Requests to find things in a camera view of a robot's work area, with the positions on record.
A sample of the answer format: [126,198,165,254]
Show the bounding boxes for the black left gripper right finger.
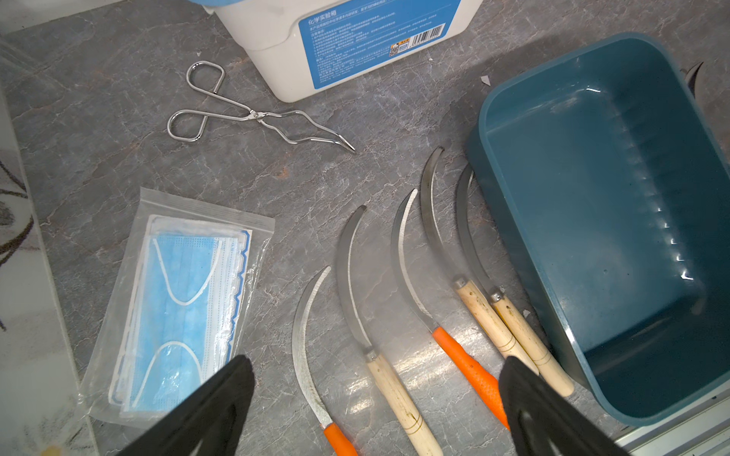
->
[499,356,627,455]

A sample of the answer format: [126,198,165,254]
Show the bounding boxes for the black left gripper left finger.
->
[121,355,256,455]

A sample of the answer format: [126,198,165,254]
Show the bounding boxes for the teal plastic storage bin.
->
[467,32,729,427]

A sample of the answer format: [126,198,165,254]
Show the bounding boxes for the white storage box blue lid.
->
[200,0,482,103]

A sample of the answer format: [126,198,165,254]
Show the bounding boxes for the bagged blue face masks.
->
[79,188,275,429]

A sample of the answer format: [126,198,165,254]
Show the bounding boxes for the orange handle sickle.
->
[390,189,509,431]
[291,266,357,456]

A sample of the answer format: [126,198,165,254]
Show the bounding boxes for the wooden handle sickle beside bin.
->
[455,165,574,397]

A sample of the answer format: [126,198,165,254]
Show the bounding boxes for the orange handle sickle far left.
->
[291,266,357,456]

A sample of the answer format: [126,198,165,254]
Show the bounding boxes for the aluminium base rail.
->
[614,389,729,455]

